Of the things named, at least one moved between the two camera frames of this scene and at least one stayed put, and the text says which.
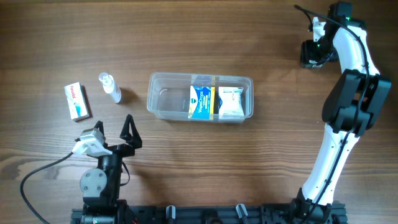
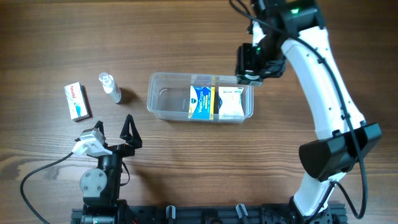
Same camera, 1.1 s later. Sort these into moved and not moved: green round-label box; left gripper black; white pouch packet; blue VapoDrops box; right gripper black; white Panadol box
Moved: right gripper black; green round-label box
Not moved: white pouch packet; white Panadol box; blue VapoDrops box; left gripper black
